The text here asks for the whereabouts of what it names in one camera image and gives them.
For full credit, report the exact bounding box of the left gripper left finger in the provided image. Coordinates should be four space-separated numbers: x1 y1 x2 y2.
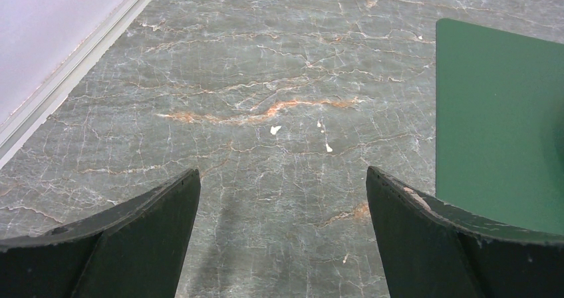
1 169 201 297

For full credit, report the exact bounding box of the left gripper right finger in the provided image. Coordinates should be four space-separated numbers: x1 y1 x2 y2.
366 166 563 297

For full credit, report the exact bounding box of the green rectangular placemat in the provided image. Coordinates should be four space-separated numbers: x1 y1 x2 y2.
436 19 563 234

